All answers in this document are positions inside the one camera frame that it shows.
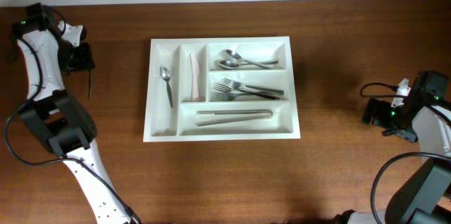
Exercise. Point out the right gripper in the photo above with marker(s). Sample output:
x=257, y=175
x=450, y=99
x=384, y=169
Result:
x=372, y=113

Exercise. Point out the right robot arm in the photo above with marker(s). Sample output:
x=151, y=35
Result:
x=418, y=113

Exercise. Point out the white plastic cutlery tray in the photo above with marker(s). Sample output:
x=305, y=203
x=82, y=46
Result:
x=165, y=124

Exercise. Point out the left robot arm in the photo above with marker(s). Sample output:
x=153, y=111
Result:
x=52, y=48

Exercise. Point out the silver fork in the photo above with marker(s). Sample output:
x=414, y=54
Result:
x=239, y=85
x=221, y=88
x=229, y=96

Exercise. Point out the white plastic butter knife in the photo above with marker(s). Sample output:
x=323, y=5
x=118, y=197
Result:
x=195, y=74

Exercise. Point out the small teaspoon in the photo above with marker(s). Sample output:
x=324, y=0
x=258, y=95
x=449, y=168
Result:
x=166, y=76
x=89, y=84

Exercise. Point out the large silver spoon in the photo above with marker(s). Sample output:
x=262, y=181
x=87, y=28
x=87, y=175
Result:
x=229, y=65
x=237, y=60

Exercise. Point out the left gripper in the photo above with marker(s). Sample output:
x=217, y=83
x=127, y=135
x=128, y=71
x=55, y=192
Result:
x=83, y=59

